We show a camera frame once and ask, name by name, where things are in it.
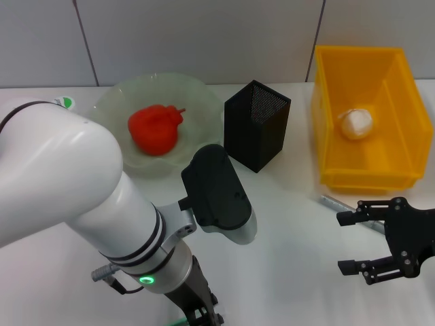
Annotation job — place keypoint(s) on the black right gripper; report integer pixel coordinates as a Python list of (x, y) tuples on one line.
[(413, 234)]

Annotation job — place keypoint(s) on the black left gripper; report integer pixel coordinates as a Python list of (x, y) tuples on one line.
[(193, 282)]

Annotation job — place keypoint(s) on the green utility knife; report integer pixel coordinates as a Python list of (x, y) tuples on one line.
[(176, 322)]

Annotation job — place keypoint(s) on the silver grey pen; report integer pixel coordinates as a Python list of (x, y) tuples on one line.
[(329, 201)]

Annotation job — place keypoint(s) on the white paper ball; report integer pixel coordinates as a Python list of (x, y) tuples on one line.
[(355, 124)]

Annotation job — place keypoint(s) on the red-orange fruit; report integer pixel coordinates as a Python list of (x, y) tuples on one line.
[(154, 130)]

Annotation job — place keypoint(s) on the clear water bottle green label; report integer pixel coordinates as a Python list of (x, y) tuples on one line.
[(66, 102)]

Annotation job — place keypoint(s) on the black mesh pen holder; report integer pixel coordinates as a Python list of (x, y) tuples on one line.
[(255, 136)]

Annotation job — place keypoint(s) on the wavy translucent glass fruit plate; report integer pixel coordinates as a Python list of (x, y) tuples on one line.
[(112, 102)]

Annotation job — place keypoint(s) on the yellow plastic bin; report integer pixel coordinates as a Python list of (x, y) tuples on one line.
[(340, 74)]

